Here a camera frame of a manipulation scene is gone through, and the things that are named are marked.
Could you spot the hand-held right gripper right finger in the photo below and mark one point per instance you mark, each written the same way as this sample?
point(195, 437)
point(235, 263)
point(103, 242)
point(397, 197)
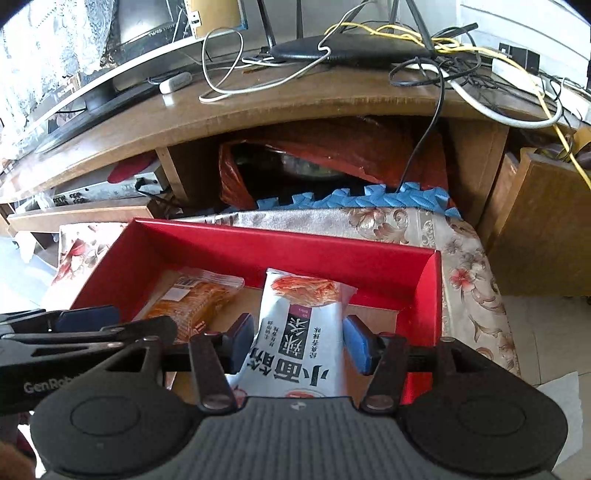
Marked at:
point(358, 344)

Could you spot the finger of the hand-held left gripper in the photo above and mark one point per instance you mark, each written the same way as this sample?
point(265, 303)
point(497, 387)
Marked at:
point(87, 317)
point(138, 330)

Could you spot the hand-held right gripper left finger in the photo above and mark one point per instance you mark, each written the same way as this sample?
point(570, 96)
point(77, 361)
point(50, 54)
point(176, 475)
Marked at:
point(242, 344)

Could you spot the white snack packet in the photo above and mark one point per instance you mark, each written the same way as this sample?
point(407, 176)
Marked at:
point(295, 332)

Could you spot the red cardboard box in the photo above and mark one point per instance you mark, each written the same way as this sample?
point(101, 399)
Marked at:
point(277, 249)

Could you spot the clear orange snack packet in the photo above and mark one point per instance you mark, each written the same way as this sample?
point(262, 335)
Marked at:
point(194, 295)

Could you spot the floral tablecloth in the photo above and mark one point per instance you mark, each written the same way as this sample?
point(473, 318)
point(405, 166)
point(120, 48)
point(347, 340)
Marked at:
point(471, 286)

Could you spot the silver media player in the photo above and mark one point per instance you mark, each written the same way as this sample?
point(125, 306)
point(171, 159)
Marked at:
point(106, 189)

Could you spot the blue foam mat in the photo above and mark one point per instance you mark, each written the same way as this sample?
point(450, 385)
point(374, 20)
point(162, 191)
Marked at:
point(392, 201)

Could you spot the dark red cloth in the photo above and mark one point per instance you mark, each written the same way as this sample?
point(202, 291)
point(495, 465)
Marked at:
point(129, 170)

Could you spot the red plastic bag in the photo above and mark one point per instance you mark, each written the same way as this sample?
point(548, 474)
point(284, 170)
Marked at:
point(323, 147)

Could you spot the white paper sheet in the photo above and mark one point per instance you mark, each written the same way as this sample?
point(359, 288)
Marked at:
point(561, 401)

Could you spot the wooden cabinet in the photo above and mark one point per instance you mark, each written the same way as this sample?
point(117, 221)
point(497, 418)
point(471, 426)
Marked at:
point(540, 230)

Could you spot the wooden TV stand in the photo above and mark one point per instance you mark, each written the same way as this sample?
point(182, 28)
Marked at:
point(300, 101)

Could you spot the small white device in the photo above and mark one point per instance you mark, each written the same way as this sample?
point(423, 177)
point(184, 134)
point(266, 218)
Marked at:
point(175, 83)

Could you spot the white lace cloth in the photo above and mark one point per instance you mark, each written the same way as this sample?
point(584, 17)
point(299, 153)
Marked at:
point(37, 55)

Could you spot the black router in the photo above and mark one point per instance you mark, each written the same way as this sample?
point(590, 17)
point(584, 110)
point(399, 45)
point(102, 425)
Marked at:
point(351, 48)

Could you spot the flat screen television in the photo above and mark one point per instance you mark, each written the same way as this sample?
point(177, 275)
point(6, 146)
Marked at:
point(143, 23)

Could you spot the gold ribbon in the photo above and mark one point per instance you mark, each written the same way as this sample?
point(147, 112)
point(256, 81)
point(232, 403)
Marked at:
point(582, 143)

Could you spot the white power strip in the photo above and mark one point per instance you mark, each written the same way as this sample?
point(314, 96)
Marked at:
point(572, 99)

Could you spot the small black box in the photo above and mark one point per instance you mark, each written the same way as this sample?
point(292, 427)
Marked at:
point(521, 57)

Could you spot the blue edged picture frame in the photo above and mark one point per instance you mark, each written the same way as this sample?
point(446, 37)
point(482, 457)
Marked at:
point(217, 16)

